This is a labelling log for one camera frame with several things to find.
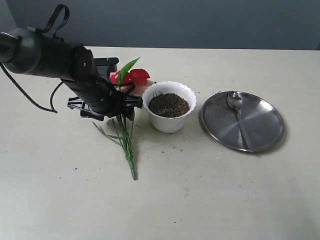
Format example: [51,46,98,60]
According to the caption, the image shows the artificial red flower green stems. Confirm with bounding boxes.
[93,58,150,180]

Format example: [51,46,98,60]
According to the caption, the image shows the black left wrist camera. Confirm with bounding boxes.
[93,57,119,79]

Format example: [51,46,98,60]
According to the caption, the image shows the stainless steel spork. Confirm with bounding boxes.
[227,91,254,153]

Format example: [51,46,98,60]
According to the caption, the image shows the white scalloped flower pot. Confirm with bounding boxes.
[142,81,197,134]

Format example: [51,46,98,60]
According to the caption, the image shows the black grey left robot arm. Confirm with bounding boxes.
[0,28,143,121]

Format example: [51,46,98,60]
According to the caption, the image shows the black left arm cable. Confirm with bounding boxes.
[0,3,71,114]

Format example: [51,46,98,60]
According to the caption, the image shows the round stainless steel plate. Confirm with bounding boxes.
[199,91,285,153]

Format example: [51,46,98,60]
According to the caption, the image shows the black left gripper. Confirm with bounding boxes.
[61,73,143,121]

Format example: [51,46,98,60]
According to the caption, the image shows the dark soil in pot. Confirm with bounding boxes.
[148,93,190,118]

